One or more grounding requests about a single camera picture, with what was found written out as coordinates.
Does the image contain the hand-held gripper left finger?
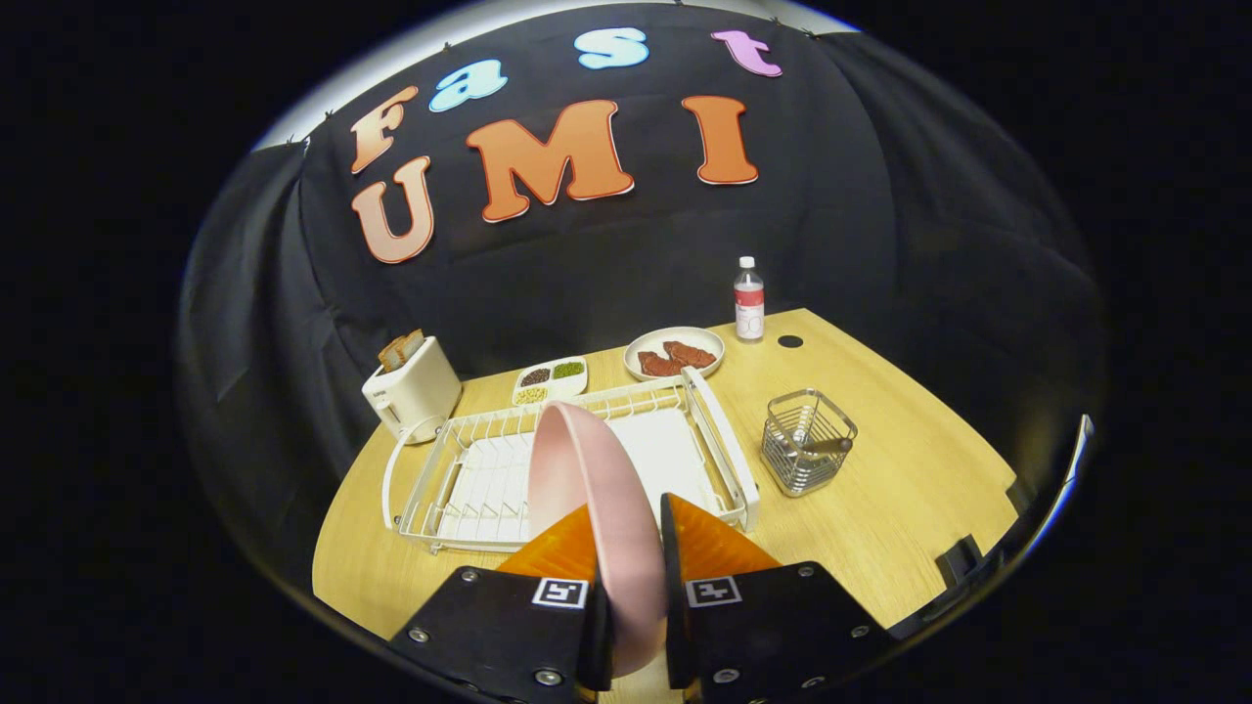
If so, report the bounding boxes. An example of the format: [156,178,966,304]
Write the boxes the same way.
[387,503,617,704]

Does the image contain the white toaster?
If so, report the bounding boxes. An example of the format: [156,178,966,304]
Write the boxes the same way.
[361,336,463,445]

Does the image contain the white wire dish rack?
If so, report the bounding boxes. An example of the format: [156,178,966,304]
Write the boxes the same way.
[381,367,761,555]

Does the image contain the white sectioned bean dish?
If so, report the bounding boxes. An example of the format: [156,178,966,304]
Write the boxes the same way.
[512,356,589,407]

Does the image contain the metal wire basket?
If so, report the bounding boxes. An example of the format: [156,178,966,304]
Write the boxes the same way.
[761,388,859,498]

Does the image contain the clear plastic water bottle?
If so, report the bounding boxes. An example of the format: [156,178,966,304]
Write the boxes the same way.
[734,256,766,342]

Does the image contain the black table clamp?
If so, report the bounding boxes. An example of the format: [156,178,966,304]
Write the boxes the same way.
[934,534,1008,588]

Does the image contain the white round plate with meat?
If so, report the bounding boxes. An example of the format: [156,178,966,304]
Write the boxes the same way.
[623,327,726,382]

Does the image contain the pink plate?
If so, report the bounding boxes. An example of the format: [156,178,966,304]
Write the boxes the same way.
[528,401,669,678]

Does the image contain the metal spoon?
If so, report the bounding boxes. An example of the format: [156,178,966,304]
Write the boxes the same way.
[780,435,854,461]

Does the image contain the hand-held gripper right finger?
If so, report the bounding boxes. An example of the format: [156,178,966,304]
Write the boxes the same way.
[660,492,893,704]

